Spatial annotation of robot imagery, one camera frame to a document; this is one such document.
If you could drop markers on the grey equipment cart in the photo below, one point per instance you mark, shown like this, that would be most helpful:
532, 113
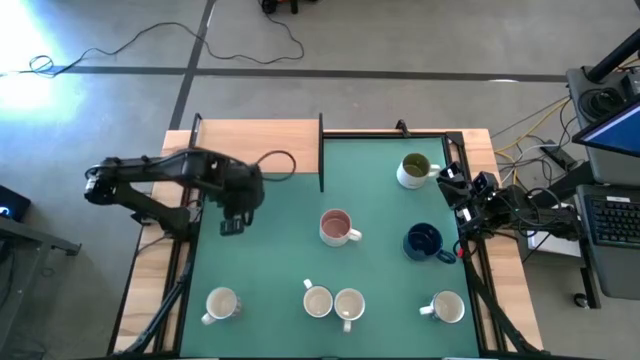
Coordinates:
615, 280

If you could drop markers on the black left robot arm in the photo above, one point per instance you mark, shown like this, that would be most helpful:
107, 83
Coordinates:
150, 170

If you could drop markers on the white mug blue flower print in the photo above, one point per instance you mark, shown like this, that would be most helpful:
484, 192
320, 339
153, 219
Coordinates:
447, 306
317, 301

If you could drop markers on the white mug pink inside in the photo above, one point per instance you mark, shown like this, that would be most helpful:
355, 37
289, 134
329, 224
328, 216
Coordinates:
335, 227

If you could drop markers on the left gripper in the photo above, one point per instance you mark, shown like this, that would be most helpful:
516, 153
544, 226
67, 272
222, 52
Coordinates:
242, 192

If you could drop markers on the black keyboard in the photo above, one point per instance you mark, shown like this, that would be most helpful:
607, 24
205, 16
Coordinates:
615, 220

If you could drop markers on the black box with blue light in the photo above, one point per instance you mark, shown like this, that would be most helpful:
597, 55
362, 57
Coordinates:
11, 205

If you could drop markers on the white paper booklet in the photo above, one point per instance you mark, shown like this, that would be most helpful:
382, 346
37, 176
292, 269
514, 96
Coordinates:
555, 246

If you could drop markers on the white mug red lattice print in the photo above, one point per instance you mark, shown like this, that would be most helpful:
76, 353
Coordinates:
221, 304

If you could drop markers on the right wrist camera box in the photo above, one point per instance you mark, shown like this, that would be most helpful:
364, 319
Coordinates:
484, 183

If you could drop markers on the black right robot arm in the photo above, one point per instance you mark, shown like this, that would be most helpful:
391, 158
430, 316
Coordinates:
540, 215

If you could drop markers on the black pole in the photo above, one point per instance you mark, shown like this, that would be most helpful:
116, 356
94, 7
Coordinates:
615, 56

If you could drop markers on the green table mat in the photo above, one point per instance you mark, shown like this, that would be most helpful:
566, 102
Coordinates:
300, 260

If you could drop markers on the white mug pale blue pattern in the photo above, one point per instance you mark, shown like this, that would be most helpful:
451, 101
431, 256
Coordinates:
349, 305

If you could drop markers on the black and orange floor device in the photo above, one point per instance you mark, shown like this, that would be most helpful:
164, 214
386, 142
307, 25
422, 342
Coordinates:
277, 4

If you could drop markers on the black table-level camera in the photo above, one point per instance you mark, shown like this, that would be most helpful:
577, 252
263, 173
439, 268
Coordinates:
402, 128

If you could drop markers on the black caster wheel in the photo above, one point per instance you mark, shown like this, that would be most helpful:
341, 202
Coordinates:
581, 300

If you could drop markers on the computer monitor with blue screen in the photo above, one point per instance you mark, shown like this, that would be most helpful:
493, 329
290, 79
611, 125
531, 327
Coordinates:
612, 132

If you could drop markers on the white mug green inside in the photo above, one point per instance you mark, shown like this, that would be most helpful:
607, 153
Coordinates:
414, 170

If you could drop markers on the grey metal stand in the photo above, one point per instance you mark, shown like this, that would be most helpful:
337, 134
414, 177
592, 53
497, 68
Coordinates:
30, 239

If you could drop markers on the black metal table frame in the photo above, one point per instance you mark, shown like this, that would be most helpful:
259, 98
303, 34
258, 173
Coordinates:
385, 134

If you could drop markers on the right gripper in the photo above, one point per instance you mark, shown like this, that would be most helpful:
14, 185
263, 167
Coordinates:
485, 207

